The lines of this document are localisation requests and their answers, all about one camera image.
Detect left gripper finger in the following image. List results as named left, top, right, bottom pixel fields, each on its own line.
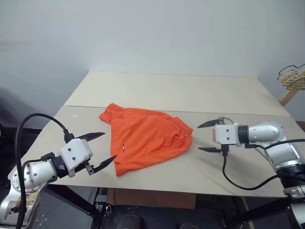
left=77, top=132, right=106, bottom=142
left=92, top=155, right=118, bottom=175

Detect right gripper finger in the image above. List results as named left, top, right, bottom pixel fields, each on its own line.
left=197, top=118, right=221, bottom=129
left=198, top=146, right=224, bottom=154

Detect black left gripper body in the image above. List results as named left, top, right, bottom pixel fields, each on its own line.
left=75, top=161, right=95, bottom=177

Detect orange shorts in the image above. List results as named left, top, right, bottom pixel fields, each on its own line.
left=99, top=103, right=193, bottom=177

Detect wooden hanger rack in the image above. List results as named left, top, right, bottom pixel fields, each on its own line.
left=278, top=83, right=305, bottom=107

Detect brown board under table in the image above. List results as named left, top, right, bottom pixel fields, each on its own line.
left=106, top=188, right=197, bottom=208

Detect dark rounded shape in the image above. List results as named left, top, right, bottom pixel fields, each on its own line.
left=118, top=214, right=142, bottom=229

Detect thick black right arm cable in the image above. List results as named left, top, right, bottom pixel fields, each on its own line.
left=221, top=144, right=281, bottom=191

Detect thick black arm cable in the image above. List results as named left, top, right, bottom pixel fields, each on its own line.
left=14, top=113, right=75, bottom=229
left=221, top=144, right=281, bottom=191

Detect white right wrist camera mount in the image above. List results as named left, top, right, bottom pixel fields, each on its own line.
left=212, top=123, right=240, bottom=146

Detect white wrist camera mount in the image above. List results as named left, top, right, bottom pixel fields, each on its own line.
left=59, top=138, right=93, bottom=178
left=212, top=123, right=240, bottom=146

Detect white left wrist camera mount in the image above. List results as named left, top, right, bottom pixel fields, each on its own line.
left=59, top=138, right=93, bottom=178

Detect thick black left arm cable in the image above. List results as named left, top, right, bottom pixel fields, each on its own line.
left=14, top=113, right=75, bottom=229

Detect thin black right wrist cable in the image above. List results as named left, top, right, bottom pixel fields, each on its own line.
left=244, top=139, right=305, bottom=151

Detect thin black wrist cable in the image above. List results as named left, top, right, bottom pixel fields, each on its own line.
left=244, top=139, right=305, bottom=151
left=22, top=152, right=54, bottom=167

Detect thin black left wrist cable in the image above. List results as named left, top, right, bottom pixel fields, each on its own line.
left=22, top=152, right=54, bottom=167

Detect black metal table frame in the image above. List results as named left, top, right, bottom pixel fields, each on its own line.
left=46, top=185, right=296, bottom=229

